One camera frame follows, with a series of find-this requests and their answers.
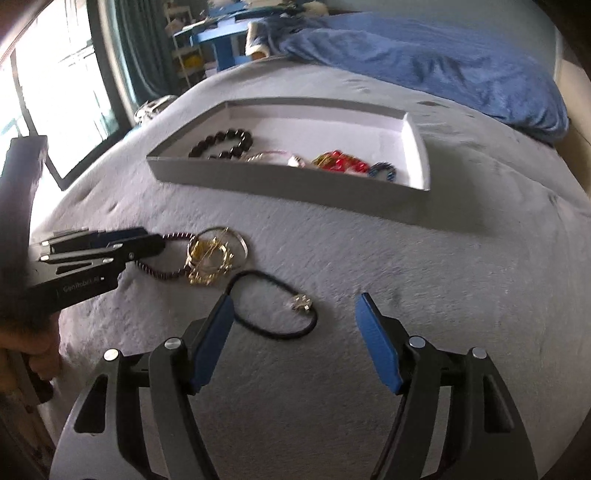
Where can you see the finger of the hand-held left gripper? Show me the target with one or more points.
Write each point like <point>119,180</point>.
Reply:
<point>115,237</point>
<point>138,247</point>

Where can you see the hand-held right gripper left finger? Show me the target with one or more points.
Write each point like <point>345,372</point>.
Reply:
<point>212,344</point>

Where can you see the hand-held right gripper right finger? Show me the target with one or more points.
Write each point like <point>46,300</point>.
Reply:
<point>378,344</point>

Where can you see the shallow grey cardboard box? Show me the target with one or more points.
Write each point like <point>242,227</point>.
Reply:
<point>295,189</point>

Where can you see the person's left hand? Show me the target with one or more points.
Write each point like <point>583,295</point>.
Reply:
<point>39,344</point>

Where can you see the grey plush blanket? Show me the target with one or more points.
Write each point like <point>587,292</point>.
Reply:
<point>323,258</point>

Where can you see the white helmet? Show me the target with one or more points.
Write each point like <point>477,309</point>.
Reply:
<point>154,110</point>

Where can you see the black framed window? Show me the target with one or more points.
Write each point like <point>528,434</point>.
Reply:
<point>60,92</point>

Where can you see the teal curtain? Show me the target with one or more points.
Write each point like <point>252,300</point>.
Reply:
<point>138,50</point>

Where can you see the yellow object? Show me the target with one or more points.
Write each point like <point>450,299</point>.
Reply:
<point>193,61</point>

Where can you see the blue desk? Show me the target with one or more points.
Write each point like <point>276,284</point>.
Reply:
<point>226,46</point>

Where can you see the blue duvet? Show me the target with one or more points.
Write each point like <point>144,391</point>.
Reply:
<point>415,64</point>

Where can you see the white plush toy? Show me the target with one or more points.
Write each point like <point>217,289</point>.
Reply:
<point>318,6</point>

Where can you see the beige wardrobe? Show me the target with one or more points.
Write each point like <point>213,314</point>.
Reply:
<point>575,92</point>

